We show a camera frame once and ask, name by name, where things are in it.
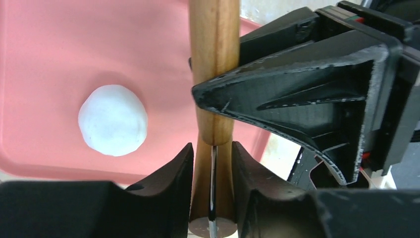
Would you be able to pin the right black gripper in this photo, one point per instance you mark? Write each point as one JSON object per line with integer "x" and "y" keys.
{"x": 342, "y": 81}

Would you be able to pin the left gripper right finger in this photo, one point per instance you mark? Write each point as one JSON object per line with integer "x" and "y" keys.
{"x": 269, "y": 207}

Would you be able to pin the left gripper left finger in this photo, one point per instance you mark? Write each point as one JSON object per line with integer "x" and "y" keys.
{"x": 157, "y": 206}

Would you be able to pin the white dough ball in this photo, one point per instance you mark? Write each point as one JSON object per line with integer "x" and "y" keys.
{"x": 113, "y": 121}

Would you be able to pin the wooden rolling pin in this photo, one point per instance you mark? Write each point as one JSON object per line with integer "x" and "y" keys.
{"x": 214, "y": 38}

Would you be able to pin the pink silicone mat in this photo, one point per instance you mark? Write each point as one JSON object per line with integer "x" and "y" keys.
{"x": 55, "y": 53}

